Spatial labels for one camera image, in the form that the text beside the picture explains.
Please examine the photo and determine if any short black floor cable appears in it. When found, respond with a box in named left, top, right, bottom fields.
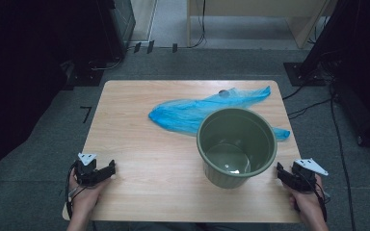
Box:
left=282, top=84, right=333, bottom=120

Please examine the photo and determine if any black angled tape mark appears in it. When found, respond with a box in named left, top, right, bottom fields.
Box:
left=79, top=105, right=93, bottom=125

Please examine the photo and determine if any black hanging cable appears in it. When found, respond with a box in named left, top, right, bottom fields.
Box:
left=188, top=0, right=207, bottom=50

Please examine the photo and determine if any long black floor cable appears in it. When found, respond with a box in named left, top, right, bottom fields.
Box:
left=329, top=82, right=357, bottom=231

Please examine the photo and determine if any black cabinet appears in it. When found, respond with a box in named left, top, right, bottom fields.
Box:
left=95, top=0, right=137, bottom=63

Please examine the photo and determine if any green plastic bin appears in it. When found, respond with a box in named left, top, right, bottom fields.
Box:
left=196, top=107, right=278, bottom=190

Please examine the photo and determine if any right hand-held gripper cable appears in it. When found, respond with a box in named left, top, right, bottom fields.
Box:
left=297, top=171, right=332, bottom=223

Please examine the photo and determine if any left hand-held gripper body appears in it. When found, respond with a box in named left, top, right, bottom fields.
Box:
left=73, top=152, right=111, bottom=188

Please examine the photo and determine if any blue plastic bag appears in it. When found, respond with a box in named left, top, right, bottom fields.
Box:
left=147, top=85, right=292, bottom=142

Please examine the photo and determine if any person's right hand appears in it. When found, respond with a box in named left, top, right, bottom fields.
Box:
left=287, top=173, right=326, bottom=224

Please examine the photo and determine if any light wooden desk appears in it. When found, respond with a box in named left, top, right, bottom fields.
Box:
left=186, top=0, right=339, bottom=50

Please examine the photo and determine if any black stand base plate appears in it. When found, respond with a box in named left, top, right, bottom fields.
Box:
left=282, top=61, right=328, bottom=88
left=65, top=60, right=106, bottom=88

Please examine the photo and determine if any person's left hand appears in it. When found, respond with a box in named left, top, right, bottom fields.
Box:
left=67, top=167, right=111, bottom=223

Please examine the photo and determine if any looped black floor cable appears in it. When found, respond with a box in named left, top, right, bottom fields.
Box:
left=88, top=56, right=123, bottom=72

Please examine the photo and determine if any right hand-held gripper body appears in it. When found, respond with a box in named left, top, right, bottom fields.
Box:
left=281, top=158, right=330, bottom=193

